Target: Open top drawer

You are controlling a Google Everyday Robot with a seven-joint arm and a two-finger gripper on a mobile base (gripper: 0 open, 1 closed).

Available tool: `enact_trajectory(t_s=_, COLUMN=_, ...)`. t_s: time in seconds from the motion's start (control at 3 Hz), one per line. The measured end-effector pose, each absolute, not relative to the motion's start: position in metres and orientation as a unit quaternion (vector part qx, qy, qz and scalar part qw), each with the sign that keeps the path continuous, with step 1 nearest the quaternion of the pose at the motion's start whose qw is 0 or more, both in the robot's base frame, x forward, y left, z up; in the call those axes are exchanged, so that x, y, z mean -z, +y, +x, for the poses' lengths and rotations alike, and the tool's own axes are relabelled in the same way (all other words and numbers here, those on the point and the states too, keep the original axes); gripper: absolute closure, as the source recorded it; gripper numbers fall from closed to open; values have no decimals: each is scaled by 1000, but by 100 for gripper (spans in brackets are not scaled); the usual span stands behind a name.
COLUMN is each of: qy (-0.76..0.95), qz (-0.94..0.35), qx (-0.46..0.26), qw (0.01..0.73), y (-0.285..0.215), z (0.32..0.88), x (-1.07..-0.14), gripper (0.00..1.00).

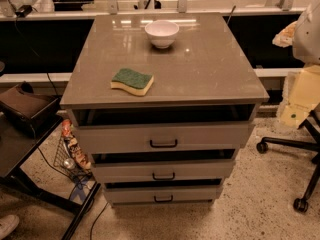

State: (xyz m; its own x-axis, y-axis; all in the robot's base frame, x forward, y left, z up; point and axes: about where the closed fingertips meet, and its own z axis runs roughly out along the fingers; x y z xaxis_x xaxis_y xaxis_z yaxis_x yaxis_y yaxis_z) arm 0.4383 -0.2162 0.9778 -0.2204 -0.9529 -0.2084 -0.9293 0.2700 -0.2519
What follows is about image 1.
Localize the black office chair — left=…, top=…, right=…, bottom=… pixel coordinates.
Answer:
left=256, top=119, right=320, bottom=213

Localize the grey drawer cabinet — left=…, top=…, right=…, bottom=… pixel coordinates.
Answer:
left=60, top=13, right=269, bottom=193

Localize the green yellow sponge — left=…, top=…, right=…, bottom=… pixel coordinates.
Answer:
left=110, top=68, right=154, bottom=96

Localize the grey top drawer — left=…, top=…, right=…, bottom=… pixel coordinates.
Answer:
left=74, top=122, right=254, bottom=154

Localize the white ceramic bowl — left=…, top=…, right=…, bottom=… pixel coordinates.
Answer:
left=145, top=20, right=179, bottom=49

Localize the grey bottom drawer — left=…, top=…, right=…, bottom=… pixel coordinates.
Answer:
left=104, top=186, right=223, bottom=205

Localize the black floor cable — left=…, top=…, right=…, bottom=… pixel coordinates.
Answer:
left=88, top=201, right=110, bottom=240

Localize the grey middle drawer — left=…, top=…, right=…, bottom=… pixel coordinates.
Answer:
left=92, top=160, right=235, bottom=183

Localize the black power adapter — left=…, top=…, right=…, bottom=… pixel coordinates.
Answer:
left=15, top=5, right=32, bottom=18

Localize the grey drawer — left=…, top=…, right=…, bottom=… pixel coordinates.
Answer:
left=104, top=186, right=223, bottom=205
left=92, top=160, right=235, bottom=183
left=74, top=122, right=254, bottom=154

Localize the wire basket with snacks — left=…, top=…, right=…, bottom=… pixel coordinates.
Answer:
left=54, top=119, right=92, bottom=179

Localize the white shoe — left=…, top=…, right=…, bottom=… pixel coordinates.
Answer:
left=0, top=215, right=19, bottom=240

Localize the black side table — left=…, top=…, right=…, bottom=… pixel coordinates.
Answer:
left=0, top=115, right=100, bottom=240

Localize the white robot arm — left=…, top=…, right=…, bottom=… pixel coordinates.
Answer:
left=292, top=0, right=320, bottom=65

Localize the dark brown box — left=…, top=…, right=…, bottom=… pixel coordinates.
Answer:
left=0, top=82, right=59, bottom=138

